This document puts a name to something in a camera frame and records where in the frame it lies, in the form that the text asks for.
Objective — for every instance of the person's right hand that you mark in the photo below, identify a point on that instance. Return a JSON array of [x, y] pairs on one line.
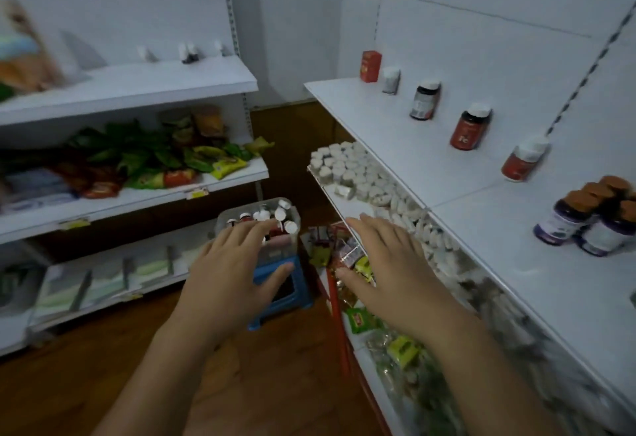
[[407, 291]]

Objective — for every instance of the person's left hand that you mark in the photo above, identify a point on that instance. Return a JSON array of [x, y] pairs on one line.
[[223, 291]]

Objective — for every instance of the clear plastic bin of bottles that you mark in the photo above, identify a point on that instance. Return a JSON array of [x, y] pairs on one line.
[[278, 252]]

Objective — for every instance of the white metal shelf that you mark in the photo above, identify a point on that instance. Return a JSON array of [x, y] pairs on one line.
[[422, 142], [149, 83]]

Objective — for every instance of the dark bottle orange label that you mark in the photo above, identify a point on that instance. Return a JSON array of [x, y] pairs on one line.
[[425, 102]]

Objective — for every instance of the red carton box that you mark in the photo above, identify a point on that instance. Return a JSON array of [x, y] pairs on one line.
[[370, 67]]

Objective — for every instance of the orange tissue box pack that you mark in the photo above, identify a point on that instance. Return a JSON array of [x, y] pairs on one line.
[[25, 75]]

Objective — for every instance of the pile of mixed packets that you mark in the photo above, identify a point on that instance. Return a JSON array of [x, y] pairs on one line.
[[397, 351]]

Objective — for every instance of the blue plastic stool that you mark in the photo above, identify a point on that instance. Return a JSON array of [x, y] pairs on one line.
[[300, 286]]

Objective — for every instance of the small yellow price tag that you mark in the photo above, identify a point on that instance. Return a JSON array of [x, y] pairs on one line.
[[131, 296]]

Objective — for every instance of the red yellow price tag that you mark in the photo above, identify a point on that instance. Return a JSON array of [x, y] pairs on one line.
[[197, 193], [74, 224]]

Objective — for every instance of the row of pale flat packs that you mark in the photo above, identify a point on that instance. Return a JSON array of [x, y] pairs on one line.
[[99, 276]]

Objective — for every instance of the stack of white heart-lid jars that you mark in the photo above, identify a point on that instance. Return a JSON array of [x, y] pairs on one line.
[[343, 162]]

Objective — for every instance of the pile of snack bags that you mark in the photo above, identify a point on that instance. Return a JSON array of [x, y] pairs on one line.
[[139, 152]]

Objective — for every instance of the orange instant noodle cup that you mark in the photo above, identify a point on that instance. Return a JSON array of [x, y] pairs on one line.
[[208, 122]]

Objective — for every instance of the green instant noodle cup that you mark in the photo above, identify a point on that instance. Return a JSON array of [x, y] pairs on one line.
[[176, 127]]

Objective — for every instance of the dark green pack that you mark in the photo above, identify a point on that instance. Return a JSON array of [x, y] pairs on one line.
[[12, 286]]

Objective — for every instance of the blue tissue packs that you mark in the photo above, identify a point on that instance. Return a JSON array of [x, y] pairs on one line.
[[35, 189]]

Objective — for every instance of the blue green wipes pack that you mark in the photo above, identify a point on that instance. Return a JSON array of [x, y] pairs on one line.
[[17, 48]]

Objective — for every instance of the beige paper cup tube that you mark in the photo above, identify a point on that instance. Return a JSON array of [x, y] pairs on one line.
[[22, 18]]

